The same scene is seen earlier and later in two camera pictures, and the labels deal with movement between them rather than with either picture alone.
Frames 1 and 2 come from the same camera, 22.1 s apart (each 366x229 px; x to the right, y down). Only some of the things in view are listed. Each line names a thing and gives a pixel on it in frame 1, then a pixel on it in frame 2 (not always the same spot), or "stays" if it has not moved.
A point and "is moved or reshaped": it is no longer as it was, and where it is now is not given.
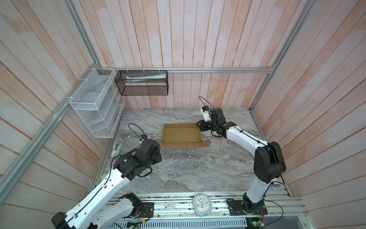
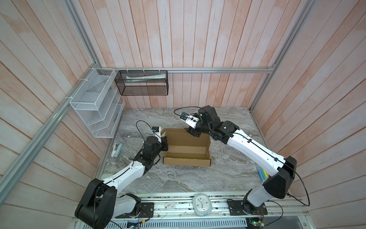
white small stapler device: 116,150 stays
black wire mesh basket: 142,82 stays
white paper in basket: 135,78 stays
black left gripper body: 156,159 to 163,145
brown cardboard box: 181,135 is moved or reshaped
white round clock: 202,203 stays
